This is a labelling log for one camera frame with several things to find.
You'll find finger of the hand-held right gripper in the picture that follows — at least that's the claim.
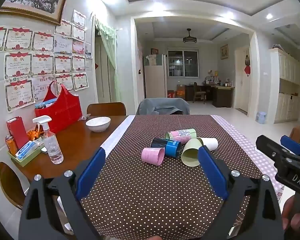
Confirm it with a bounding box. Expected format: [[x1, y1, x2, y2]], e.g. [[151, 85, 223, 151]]
[[255, 135, 299, 171], [280, 135, 300, 161]]

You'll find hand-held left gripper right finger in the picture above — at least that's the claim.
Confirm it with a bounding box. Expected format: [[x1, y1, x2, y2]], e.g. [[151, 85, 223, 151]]
[[198, 145, 286, 240]]

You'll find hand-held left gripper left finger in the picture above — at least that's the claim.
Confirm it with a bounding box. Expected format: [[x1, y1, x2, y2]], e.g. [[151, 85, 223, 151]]
[[19, 147, 107, 240]]

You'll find light green cup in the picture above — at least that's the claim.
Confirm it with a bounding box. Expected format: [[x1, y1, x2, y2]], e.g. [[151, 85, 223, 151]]
[[181, 138, 204, 167]]

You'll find white cup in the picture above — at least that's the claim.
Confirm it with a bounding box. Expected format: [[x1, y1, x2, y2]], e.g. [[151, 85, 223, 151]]
[[197, 137, 218, 152]]

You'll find black and blue cup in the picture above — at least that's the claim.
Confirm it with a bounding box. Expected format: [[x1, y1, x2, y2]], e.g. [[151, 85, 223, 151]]
[[150, 137, 182, 158]]

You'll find pink cup with green rim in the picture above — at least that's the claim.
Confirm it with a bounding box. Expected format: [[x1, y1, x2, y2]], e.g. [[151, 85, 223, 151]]
[[165, 128, 197, 141]]

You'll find plain pink cup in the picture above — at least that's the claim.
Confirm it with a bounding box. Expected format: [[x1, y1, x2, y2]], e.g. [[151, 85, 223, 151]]
[[141, 147, 165, 166]]

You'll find person's right hand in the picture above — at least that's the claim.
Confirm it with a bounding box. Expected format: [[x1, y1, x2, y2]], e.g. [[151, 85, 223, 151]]
[[281, 196, 300, 230]]

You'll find clear spray bottle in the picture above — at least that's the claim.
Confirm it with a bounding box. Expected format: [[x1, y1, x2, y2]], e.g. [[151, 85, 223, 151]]
[[32, 116, 64, 165]]

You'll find white bowl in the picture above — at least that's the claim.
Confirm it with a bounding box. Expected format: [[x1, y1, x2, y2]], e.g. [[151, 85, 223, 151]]
[[86, 117, 112, 133]]

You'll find brown polka dot tablecloth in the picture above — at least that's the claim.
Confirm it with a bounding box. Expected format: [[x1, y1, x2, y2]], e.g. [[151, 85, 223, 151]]
[[79, 115, 265, 238]]

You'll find cream cabinet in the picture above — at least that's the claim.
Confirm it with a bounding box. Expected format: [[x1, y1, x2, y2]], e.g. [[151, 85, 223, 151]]
[[269, 48, 300, 124]]

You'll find cream door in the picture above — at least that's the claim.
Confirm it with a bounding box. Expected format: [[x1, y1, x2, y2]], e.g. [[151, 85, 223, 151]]
[[234, 46, 250, 113]]

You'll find green tray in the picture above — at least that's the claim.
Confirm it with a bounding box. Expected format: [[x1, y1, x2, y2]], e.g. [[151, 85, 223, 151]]
[[7, 142, 50, 167]]

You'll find red tote bag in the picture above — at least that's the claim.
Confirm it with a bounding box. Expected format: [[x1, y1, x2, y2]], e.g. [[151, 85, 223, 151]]
[[35, 81, 83, 134]]

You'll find blue and white tissue pack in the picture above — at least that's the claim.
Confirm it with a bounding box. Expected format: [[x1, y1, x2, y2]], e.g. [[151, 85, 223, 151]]
[[15, 140, 42, 162]]

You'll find orange snack packet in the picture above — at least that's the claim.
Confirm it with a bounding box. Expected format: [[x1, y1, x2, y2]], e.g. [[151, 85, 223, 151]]
[[27, 127, 45, 140]]

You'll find dark wooden desk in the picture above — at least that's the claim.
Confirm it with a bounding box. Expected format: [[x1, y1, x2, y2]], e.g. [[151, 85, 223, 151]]
[[185, 83, 235, 108]]

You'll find wooden desk chair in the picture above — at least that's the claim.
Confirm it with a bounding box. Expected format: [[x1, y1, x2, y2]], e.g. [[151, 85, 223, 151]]
[[193, 82, 206, 104]]

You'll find grey jacket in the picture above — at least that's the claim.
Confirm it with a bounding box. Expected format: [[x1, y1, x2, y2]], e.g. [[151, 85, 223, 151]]
[[136, 98, 191, 116]]

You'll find red box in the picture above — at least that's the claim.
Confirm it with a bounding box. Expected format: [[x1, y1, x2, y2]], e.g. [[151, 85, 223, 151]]
[[7, 117, 30, 150]]

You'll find orange can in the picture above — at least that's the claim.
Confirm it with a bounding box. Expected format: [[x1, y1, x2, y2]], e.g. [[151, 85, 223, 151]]
[[5, 135, 18, 157]]

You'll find red door ornament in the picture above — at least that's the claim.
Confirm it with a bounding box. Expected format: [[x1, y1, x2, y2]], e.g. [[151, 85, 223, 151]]
[[243, 51, 252, 76]]

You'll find white refrigerator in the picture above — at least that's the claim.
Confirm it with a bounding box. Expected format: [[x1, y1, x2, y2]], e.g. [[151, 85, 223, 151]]
[[143, 54, 168, 99]]

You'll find window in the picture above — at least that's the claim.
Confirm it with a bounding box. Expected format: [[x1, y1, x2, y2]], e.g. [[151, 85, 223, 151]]
[[167, 50, 199, 78]]

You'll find green curtain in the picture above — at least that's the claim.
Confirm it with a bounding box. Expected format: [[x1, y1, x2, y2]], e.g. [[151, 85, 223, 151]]
[[94, 17, 122, 103]]

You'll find round ceiling lamp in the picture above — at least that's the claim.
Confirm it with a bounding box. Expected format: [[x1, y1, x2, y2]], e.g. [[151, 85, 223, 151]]
[[182, 29, 197, 44]]

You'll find small framed wall picture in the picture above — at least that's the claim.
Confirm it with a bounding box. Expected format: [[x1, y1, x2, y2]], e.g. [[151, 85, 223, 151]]
[[220, 44, 229, 60]]

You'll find wall of award certificates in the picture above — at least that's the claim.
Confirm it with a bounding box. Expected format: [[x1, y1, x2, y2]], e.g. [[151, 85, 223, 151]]
[[0, 9, 93, 114]]

